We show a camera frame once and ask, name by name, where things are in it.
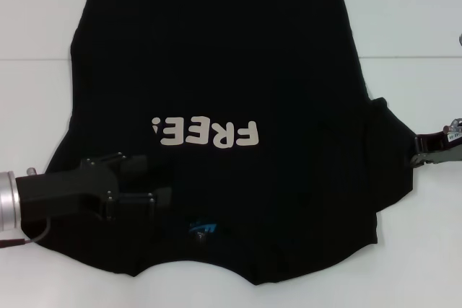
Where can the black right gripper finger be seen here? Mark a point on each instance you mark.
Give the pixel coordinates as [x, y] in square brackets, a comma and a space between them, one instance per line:
[424, 145]
[429, 160]

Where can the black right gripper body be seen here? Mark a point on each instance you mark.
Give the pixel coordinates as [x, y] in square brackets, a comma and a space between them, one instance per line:
[449, 145]

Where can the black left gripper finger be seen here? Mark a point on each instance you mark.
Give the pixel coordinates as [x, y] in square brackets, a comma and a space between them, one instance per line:
[133, 165]
[144, 201]

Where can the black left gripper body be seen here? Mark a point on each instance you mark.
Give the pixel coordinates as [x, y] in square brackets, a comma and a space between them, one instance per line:
[61, 187]

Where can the black shirt with FREE print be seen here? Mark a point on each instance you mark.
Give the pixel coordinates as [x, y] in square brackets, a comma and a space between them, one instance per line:
[234, 70]

